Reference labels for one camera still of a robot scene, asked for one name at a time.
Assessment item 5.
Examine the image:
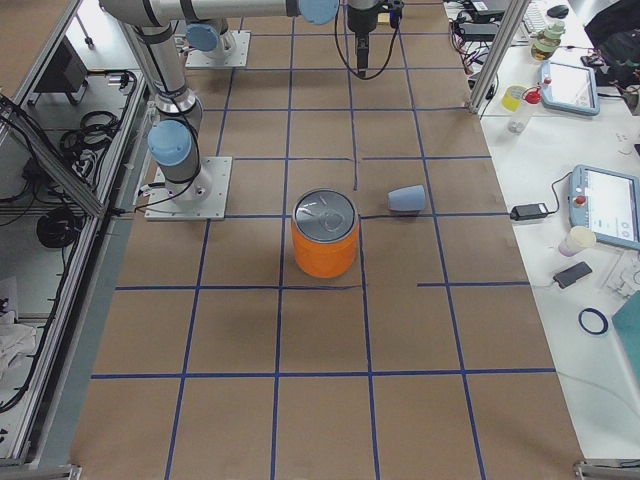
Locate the teach pendant tablet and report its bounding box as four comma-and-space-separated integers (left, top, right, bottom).
539, 60, 600, 116
568, 164, 639, 251

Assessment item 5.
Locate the aluminium frame post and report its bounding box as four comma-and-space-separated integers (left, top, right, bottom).
467, 0, 529, 114

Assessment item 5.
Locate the light blue plastic cup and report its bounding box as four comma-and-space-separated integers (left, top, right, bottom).
387, 185, 426, 212

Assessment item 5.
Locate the glass jar with green lid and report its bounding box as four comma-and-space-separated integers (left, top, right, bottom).
530, 21, 566, 61

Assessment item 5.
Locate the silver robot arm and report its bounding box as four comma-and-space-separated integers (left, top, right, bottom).
101, 1, 340, 209
185, 18, 236, 58

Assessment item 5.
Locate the black smartphone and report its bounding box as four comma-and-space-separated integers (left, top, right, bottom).
553, 261, 593, 289

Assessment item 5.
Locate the white paper cup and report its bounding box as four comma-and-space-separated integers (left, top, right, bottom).
558, 226, 597, 257

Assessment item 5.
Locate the black power adapter brick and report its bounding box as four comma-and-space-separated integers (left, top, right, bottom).
509, 203, 550, 221

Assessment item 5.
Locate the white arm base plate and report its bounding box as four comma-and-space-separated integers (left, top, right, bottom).
144, 156, 233, 221

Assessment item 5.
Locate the far teach pendant tablet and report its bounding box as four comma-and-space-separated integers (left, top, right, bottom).
539, 60, 600, 116

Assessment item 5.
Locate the white crumpled cloth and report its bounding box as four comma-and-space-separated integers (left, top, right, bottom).
1, 310, 37, 376

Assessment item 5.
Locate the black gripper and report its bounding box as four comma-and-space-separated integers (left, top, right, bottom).
347, 0, 380, 35

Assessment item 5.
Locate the red cap squeeze bottle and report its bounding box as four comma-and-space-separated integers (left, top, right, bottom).
507, 86, 541, 134

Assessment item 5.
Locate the orange canister with grey lid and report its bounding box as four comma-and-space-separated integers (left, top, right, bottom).
291, 189, 359, 279

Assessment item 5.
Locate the blue tape ring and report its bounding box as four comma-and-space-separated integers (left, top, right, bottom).
578, 308, 609, 336

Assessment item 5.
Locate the near teach pendant tablet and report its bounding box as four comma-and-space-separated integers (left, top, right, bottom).
568, 164, 639, 251

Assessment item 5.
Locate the yellow tape roll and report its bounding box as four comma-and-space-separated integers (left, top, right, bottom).
501, 85, 527, 112

